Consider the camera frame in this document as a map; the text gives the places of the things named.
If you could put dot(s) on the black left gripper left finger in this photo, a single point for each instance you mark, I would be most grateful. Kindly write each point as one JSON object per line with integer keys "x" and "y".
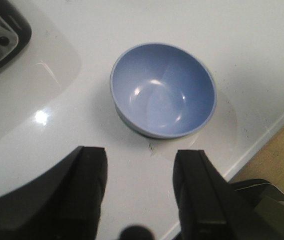
{"x": 63, "y": 203}

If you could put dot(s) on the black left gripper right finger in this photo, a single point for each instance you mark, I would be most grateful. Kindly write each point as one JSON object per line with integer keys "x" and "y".
{"x": 209, "y": 208}

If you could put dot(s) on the blue bowl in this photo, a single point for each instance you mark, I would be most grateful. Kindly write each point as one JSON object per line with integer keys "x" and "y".
{"x": 161, "y": 91}

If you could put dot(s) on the black chrome four-slot toaster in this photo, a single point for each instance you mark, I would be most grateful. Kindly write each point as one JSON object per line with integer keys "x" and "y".
{"x": 15, "y": 32}

